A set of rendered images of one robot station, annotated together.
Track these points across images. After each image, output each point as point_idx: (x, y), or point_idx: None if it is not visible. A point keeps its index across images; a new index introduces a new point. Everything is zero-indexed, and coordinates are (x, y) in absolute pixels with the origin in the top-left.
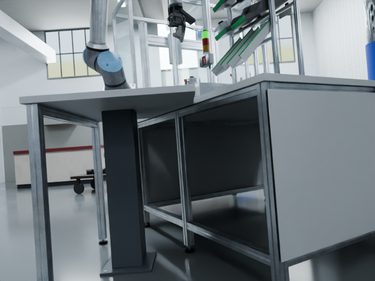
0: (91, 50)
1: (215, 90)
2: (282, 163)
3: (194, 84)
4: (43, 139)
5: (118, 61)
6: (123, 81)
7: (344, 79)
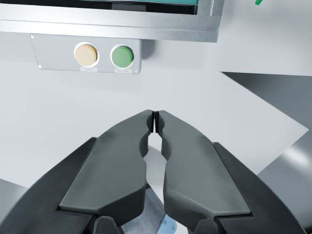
0: None
1: (300, 75)
2: None
3: (308, 129)
4: None
5: (176, 226)
6: (151, 188)
7: None
